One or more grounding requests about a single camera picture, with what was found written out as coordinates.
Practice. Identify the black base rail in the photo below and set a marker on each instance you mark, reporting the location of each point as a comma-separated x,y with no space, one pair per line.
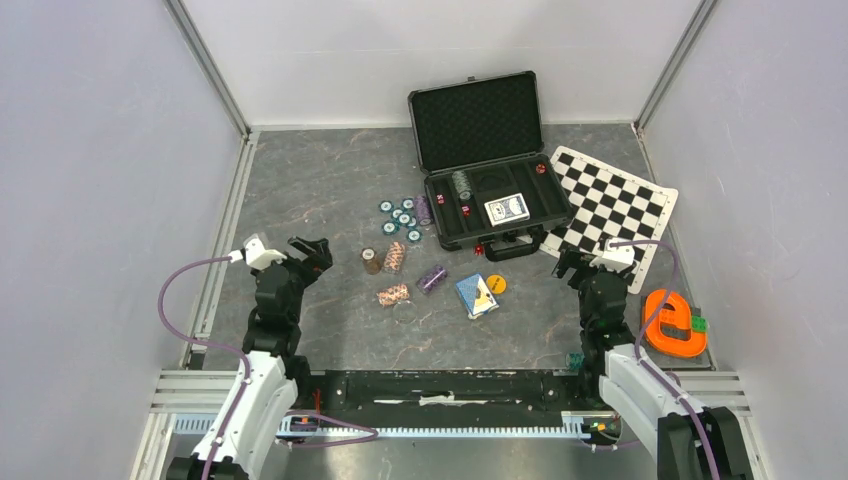
449,398

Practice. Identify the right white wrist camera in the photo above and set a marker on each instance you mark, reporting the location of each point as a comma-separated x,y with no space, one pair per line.
614,255

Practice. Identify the yellow dealer button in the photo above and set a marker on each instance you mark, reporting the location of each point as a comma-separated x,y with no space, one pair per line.
497,284

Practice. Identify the clear round lid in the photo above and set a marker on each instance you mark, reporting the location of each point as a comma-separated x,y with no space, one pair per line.
405,312

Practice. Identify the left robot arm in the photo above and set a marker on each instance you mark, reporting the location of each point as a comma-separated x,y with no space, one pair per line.
271,372

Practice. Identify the purple chip stack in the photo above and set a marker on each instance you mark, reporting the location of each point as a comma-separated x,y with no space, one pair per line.
431,279
423,211

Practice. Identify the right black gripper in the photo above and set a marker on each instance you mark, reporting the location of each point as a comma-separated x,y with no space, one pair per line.
578,260

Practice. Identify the green toy block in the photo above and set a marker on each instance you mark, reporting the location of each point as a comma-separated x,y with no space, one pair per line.
699,324

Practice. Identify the pink chip stack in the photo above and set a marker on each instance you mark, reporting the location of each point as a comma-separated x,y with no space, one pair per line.
392,295
394,258

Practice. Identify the blue card deck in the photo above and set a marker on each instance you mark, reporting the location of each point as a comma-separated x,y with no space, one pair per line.
508,209
476,296

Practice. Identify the black white checkered board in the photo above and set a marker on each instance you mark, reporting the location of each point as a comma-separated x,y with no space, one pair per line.
608,202

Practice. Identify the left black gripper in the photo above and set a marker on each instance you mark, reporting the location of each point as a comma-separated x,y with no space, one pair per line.
311,266

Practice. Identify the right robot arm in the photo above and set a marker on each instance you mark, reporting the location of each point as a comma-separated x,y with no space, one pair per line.
686,438

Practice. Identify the black poker set case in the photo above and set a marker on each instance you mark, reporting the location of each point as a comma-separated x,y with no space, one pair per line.
491,129

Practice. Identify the blue card deck in case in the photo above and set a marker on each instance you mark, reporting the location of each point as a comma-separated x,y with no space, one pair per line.
508,209

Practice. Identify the brown chip stack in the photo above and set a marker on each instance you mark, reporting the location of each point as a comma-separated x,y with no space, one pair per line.
370,260

